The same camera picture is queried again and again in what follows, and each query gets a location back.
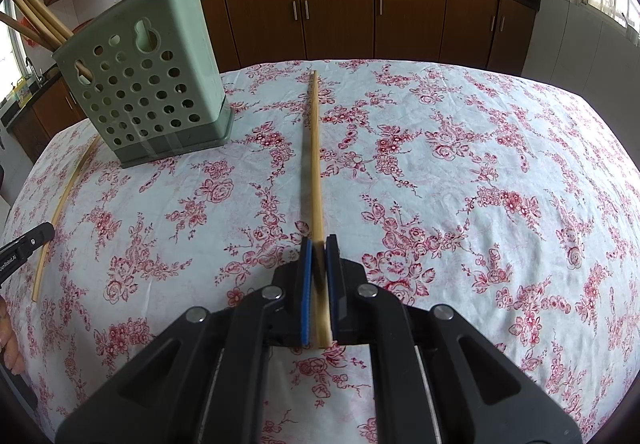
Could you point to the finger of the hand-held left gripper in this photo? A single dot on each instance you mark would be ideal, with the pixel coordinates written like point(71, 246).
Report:
point(35, 239)

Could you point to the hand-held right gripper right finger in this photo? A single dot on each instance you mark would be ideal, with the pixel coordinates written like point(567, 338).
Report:
point(332, 294)

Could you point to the yellow green container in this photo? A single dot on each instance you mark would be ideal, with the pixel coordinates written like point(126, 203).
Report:
point(21, 92)

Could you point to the green perforated chopstick holder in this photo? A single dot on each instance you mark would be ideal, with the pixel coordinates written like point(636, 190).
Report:
point(200, 24)

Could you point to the bright side window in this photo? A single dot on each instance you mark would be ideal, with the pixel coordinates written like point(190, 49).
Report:
point(10, 49)

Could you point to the single wooden chopstick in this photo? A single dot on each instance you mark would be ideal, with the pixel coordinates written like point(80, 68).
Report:
point(316, 174)
point(41, 269)

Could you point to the person's left hand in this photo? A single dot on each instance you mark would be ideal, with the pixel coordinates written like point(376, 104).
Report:
point(9, 339)

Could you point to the red floral tablecloth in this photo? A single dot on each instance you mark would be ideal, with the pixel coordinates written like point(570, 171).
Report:
point(450, 199)

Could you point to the orange base cabinets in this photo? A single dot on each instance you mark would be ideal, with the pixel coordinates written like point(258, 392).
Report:
point(410, 19)

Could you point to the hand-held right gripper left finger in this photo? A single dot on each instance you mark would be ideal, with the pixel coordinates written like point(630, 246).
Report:
point(306, 294)

